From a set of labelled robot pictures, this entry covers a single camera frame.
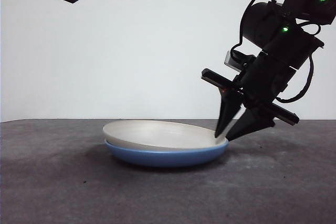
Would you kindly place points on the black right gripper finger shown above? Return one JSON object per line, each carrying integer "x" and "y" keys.
{"x": 252, "y": 123}
{"x": 227, "y": 111}

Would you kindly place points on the white round plate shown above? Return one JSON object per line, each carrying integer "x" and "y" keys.
{"x": 157, "y": 132}

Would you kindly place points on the blue round plate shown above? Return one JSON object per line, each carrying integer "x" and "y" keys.
{"x": 162, "y": 159}

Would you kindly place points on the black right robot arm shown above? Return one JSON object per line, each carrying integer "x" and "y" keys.
{"x": 262, "y": 24}

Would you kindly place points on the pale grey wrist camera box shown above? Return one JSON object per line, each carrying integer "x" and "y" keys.
{"x": 230, "y": 60}

